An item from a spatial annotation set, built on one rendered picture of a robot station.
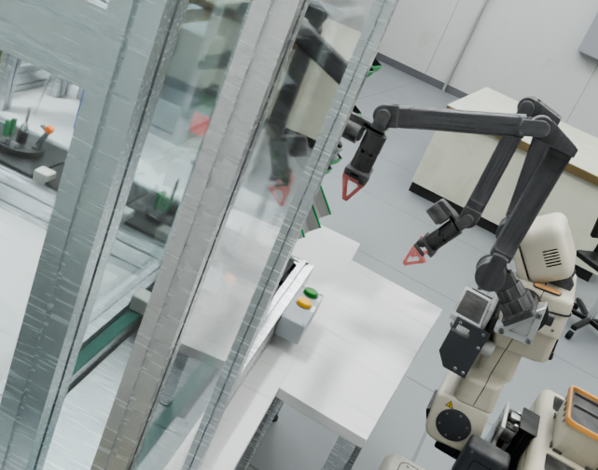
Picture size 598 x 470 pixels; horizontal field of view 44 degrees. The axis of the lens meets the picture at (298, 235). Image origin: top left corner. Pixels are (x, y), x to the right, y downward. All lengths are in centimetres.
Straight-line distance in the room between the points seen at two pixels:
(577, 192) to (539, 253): 445
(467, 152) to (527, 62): 625
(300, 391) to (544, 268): 73
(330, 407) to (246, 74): 138
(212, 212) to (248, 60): 12
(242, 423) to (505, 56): 1136
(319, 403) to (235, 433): 28
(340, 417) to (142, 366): 121
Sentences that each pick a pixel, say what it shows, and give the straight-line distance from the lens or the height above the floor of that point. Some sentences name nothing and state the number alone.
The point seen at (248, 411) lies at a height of 86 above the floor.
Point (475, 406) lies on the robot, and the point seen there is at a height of 82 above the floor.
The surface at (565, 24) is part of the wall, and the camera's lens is 1263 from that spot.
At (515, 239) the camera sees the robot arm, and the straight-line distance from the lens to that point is 193.
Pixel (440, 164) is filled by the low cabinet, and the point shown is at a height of 35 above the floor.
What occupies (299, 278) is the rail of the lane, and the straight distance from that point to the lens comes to 210.
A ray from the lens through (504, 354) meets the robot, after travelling 221.
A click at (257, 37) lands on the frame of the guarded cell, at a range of 52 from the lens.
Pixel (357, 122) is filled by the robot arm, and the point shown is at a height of 144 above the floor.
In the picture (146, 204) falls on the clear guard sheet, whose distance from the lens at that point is 59.
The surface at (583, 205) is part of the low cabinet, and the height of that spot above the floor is 57.
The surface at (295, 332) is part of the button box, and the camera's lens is 190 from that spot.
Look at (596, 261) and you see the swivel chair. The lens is 536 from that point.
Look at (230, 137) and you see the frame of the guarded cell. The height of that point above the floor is 171.
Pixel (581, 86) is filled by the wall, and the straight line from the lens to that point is 1265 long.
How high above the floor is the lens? 188
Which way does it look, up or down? 23 degrees down
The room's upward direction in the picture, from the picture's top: 23 degrees clockwise
